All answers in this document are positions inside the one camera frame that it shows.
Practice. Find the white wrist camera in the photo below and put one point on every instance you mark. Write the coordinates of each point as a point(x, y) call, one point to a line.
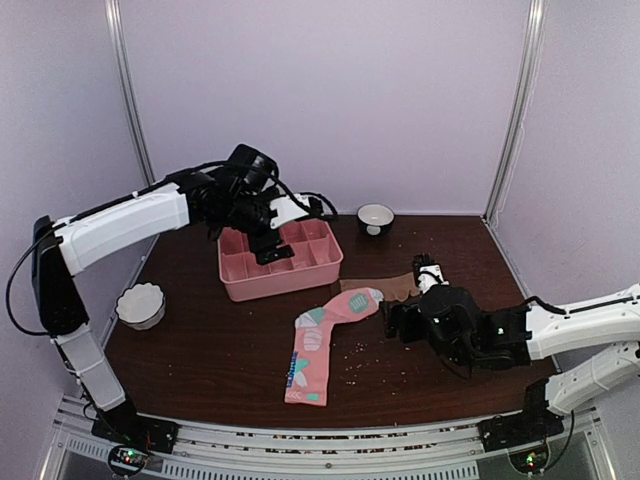
point(427, 273)
point(286, 209)

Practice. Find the aluminium frame post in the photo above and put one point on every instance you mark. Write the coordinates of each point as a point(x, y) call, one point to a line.
point(117, 35)
point(515, 127)

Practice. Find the left aluminium frame post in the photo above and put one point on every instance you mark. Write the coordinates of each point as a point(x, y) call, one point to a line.
point(117, 35)

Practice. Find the pink divided organizer tray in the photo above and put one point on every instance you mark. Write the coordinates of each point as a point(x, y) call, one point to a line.
point(316, 262)

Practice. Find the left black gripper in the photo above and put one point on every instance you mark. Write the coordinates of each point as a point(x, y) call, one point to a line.
point(260, 244)

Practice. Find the black white ceramic bowl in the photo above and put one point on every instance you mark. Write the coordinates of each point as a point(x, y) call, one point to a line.
point(375, 220)

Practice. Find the white fluted bowl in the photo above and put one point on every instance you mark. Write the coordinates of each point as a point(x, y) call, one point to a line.
point(141, 307)

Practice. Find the right aluminium frame post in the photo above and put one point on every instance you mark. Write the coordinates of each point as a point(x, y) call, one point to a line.
point(515, 127)

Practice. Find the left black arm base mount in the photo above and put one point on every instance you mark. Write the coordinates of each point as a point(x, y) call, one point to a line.
point(137, 440)

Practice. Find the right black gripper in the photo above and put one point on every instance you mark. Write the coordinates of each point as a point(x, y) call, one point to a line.
point(392, 320)

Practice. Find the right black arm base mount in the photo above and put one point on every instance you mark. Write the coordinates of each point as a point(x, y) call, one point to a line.
point(525, 438)

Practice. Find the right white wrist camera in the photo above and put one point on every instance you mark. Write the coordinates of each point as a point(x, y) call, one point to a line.
point(427, 273)

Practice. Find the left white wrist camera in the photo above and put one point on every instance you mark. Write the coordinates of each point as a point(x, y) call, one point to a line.
point(286, 209)

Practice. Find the pink patterned sock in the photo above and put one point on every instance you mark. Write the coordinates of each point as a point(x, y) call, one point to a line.
point(309, 370)

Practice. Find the tan brown sock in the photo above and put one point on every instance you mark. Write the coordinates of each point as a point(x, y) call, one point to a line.
point(394, 289)

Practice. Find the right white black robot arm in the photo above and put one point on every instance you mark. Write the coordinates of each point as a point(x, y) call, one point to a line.
point(534, 330)

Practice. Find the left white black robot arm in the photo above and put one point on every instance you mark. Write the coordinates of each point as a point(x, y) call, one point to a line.
point(62, 249)

